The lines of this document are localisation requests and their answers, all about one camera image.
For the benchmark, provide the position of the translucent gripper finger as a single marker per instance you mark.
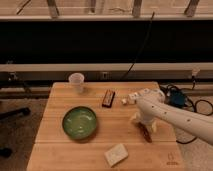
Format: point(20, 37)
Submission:
point(153, 127)
point(135, 117)

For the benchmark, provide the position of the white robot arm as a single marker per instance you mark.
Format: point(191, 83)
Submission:
point(151, 105)

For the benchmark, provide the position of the green ceramic bowl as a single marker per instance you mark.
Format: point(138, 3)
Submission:
point(79, 123)

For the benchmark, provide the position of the white power strip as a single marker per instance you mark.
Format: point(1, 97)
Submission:
point(132, 97)

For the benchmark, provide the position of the dark chocolate bar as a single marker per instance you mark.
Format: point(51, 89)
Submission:
point(108, 98)

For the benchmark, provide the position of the blue box on floor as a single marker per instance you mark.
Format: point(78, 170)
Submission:
point(177, 99)

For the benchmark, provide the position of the beige sponge block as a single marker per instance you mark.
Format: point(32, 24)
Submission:
point(116, 154)

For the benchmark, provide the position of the translucent plastic cup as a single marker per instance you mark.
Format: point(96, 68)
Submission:
point(77, 81)

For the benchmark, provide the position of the black office chair base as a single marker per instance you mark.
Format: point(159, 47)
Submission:
point(22, 105)

